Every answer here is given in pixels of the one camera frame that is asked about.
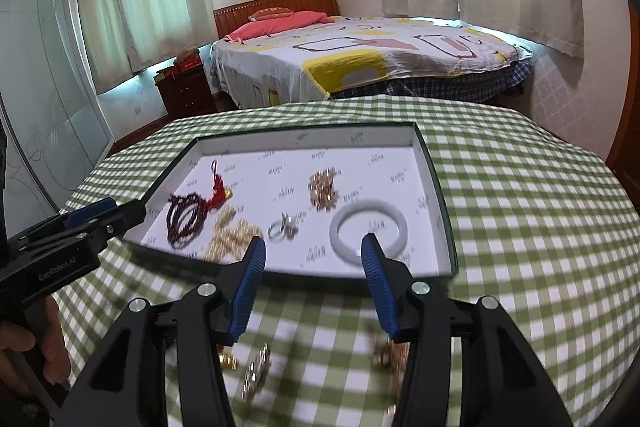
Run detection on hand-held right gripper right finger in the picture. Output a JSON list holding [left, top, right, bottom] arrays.
[[361, 233, 576, 427]]

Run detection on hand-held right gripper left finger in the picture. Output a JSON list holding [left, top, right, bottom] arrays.
[[60, 236, 267, 427]]

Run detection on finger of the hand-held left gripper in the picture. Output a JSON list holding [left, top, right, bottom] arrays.
[[64, 200, 119, 229], [80, 198, 147, 253]]

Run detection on pearl necklace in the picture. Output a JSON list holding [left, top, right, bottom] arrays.
[[204, 207, 264, 264]]

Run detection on dark red bead bracelet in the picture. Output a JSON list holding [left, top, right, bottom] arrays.
[[166, 192, 211, 251]]

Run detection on silver ring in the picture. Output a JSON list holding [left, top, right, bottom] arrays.
[[267, 213, 301, 242]]

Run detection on white jade bangle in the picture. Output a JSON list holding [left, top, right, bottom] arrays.
[[329, 202, 408, 266]]

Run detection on red gold tassel charm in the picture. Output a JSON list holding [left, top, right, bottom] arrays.
[[207, 160, 234, 212]]

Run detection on beige bead bracelet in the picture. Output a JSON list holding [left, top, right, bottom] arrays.
[[307, 169, 342, 210]]

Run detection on green tray box white lining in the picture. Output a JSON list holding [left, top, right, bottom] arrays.
[[122, 122, 458, 279]]

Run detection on person's left hand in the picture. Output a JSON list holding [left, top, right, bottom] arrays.
[[0, 294, 72, 392]]

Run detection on brown gold bead trinket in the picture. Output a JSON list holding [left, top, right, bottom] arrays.
[[372, 339, 409, 371]]

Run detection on frosted glass wardrobe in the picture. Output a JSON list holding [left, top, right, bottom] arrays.
[[0, 0, 114, 229]]

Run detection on dark wooden nightstand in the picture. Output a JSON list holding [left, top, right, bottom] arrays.
[[154, 69, 214, 118]]

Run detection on green checked tablecloth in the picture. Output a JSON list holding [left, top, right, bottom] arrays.
[[60, 99, 640, 427]]

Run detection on blue checked bed skirt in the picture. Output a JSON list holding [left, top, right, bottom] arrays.
[[330, 59, 531, 104]]

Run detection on bed with patterned cover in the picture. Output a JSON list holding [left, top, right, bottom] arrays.
[[210, 14, 534, 110]]

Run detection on pink pillow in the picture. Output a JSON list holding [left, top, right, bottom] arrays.
[[225, 10, 334, 43]]

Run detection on small red cushion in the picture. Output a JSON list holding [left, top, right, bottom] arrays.
[[250, 6, 294, 22]]

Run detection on wooden bed headboard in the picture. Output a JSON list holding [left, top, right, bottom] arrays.
[[213, 0, 341, 40]]

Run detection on brown wooden door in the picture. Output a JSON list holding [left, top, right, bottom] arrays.
[[605, 7, 640, 210]]

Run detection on pale gold chain bracelet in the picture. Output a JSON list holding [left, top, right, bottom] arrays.
[[240, 343, 274, 396]]

